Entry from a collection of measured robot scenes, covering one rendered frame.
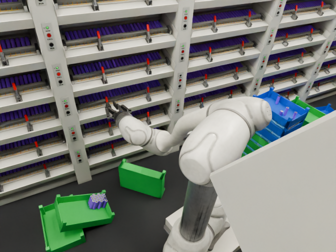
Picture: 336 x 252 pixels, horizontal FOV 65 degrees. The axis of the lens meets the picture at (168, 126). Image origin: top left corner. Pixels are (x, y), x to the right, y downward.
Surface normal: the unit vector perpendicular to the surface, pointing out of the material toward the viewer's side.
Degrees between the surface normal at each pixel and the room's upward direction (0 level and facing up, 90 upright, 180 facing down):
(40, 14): 90
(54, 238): 0
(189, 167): 86
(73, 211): 22
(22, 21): 107
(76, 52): 17
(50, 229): 0
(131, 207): 0
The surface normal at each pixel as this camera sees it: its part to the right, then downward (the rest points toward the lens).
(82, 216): 0.38, -0.81
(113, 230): 0.04, -0.76
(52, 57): 0.45, 0.59
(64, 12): 0.18, -0.56
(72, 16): 0.42, 0.79
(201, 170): -0.62, 0.46
